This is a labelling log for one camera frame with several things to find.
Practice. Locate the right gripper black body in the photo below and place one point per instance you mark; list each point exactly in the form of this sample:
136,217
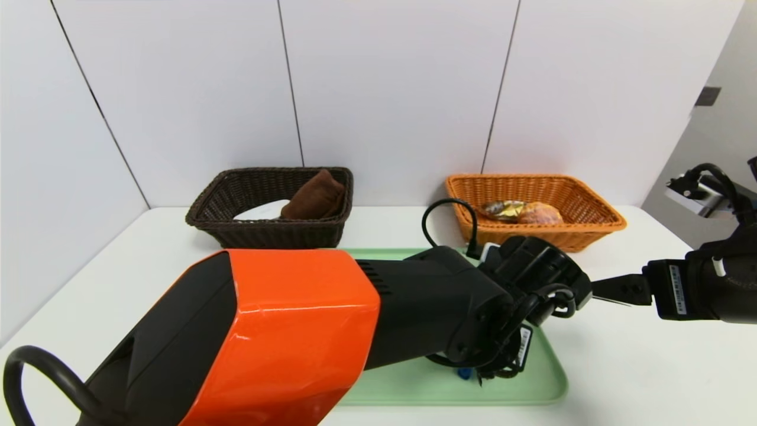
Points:
673,289

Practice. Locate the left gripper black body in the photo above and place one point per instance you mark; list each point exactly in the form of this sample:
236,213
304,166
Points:
524,348

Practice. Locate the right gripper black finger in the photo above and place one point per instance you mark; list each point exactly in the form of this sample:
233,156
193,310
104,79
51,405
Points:
624,290

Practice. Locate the white marker blue cap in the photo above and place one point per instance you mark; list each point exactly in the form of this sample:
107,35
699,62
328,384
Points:
465,373

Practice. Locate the cream puff bread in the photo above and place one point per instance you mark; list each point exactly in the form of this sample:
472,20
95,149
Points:
544,214

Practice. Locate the chocolate pack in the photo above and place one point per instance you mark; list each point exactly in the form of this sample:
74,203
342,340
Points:
502,210

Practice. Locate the brown towel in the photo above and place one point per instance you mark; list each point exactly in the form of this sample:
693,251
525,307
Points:
313,198

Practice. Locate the white pencil case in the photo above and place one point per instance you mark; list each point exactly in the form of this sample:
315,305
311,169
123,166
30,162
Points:
260,212

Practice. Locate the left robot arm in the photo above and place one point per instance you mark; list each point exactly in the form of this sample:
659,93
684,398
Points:
295,331

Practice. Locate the orange wicker basket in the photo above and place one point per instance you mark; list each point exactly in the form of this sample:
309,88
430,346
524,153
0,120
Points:
591,234

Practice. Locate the dark brown wicker basket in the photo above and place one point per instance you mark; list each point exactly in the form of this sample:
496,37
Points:
266,236

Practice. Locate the light green plastic tray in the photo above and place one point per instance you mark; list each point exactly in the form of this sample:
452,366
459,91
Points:
532,384

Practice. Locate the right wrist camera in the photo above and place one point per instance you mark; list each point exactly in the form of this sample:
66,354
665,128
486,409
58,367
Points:
698,198

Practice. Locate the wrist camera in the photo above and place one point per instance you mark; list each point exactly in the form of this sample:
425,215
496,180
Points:
489,251
698,198

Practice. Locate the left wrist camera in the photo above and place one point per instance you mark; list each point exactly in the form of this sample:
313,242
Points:
489,251

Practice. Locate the dark wall fixture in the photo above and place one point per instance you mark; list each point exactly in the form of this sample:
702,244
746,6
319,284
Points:
707,96

